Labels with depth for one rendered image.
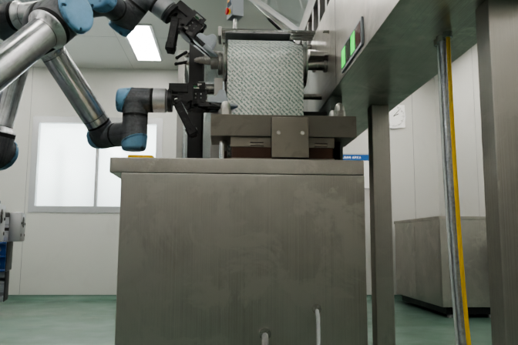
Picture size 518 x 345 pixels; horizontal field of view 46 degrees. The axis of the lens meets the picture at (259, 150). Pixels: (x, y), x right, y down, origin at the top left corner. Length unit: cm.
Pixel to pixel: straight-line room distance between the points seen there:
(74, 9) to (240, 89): 54
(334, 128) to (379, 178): 40
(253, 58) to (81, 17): 54
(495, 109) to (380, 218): 91
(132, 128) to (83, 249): 578
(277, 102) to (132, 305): 74
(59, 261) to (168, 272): 609
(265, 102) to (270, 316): 66
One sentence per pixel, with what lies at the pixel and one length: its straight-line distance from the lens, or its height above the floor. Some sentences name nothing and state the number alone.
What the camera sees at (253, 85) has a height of 116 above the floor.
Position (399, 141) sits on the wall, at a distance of 780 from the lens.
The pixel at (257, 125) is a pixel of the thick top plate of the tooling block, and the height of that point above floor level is 100.
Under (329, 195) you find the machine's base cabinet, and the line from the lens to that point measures 159.
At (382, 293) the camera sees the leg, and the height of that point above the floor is 52.
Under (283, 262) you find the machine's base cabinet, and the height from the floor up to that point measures 64.
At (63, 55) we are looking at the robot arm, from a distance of 186.
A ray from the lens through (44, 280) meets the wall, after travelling 769.
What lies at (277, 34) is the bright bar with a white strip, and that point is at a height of 144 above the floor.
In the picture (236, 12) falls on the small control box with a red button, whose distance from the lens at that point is 257.
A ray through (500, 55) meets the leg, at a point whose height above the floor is 103.
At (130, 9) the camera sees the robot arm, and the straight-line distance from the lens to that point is 200.
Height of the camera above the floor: 69
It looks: 8 degrees up
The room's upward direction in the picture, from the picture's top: straight up
